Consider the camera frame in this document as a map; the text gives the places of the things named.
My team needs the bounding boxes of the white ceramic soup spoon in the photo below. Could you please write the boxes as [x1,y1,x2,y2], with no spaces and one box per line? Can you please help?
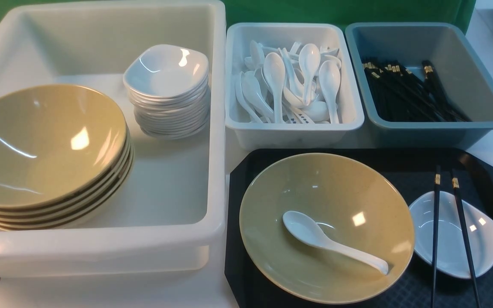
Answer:
[282,211,389,275]

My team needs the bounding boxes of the yellow noodle bowl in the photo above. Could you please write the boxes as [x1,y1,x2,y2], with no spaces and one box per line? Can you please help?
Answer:
[239,153,415,305]

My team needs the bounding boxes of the black chopstick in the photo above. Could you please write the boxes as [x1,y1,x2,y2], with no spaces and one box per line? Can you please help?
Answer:
[450,168,482,308]
[431,165,441,308]

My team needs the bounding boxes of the white sauce dish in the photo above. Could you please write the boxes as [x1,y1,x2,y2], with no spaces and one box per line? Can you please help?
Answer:
[409,191,493,279]

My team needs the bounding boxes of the top stacked yellow bowl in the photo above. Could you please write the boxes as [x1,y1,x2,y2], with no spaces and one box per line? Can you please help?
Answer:
[0,84,128,209]

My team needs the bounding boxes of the white spoon in bin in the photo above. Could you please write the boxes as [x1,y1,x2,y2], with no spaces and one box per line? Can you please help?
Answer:
[319,60,341,124]
[263,52,286,124]
[240,71,275,123]
[299,43,321,107]

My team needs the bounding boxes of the white plastic spoon bin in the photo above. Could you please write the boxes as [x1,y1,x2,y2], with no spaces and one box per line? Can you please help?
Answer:
[225,23,365,151]

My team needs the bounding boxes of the stack of white dishes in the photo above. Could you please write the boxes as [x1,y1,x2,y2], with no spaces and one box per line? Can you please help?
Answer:
[127,79,211,139]

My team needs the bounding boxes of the large white plastic tub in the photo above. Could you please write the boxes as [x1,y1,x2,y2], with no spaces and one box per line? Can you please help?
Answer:
[0,0,226,277]

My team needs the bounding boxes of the top stacked white dish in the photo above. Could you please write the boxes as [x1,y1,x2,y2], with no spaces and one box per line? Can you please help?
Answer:
[123,44,209,99]

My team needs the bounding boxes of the pile of black chopsticks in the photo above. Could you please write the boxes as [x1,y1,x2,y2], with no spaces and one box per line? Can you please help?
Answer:
[362,58,472,122]

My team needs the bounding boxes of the blue-grey plastic chopstick bin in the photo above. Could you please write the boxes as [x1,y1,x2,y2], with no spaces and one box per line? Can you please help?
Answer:
[345,23,493,149]

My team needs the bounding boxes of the stack of yellow bowls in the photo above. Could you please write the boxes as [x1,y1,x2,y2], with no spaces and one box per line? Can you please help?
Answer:
[0,133,135,231]

